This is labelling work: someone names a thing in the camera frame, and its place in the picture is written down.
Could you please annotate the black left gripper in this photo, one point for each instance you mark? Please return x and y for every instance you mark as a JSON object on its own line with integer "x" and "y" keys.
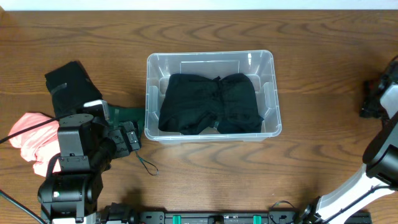
{"x": 125, "y": 139}

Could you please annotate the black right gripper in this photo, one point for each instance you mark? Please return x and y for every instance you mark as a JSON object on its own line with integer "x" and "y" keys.
{"x": 366, "y": 108}

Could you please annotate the black cloth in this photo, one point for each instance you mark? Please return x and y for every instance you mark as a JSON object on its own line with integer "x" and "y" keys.
{"x": 193, "y": 103}
{"x": 70, "y": 88}

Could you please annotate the dark navy taped cloth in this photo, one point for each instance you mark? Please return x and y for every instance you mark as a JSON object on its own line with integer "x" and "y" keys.
{"x": 240, "y": 124}

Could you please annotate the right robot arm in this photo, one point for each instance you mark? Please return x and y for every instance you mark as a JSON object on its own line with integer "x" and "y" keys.
{"x": 377, "y": 176}

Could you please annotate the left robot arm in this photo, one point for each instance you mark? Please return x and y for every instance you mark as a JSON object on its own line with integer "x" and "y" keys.
{"x": 88, "y": 144}

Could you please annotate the dark green folded cloth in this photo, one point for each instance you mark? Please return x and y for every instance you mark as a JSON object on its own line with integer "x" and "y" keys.
{"x": 118, "y": 115}

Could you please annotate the pink crumpled cloth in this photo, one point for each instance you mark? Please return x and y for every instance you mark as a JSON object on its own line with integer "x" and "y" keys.
{"x": 39, "y": 144}

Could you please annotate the clear plastic storage bin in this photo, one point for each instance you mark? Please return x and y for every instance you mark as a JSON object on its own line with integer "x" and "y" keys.
{"x": 257, "y": 65}

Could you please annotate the black mounting rail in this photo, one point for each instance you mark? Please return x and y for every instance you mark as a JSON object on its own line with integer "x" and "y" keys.
{"x": 217, "y": 217}

